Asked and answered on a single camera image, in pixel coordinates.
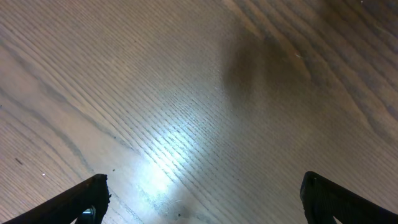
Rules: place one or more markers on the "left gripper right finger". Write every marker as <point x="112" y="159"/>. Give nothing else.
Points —
<point x="327" y="202"/>

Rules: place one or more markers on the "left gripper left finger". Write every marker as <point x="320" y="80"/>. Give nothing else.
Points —
<point x="86" y="202"/>

